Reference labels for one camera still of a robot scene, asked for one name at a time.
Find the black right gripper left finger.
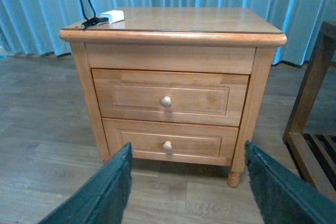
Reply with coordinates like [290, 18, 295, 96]
[40, 143, 132, 223]

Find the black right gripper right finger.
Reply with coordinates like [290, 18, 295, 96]
[245, 141, 335, 223]

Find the wooden drawer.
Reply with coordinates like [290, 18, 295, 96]
[92, 69, 248, 126]
[103, 119, 238, 166]

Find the black charger cable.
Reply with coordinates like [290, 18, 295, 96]
[71, 0, 109, 29]

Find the white charger adapter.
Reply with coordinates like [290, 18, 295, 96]
[100, 10, 124, 23]

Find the dark wooden shelf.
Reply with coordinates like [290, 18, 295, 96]
[282, 22, 335, 201]

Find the wooden nightstand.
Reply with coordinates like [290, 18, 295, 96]
[59, 7, 287, 187]

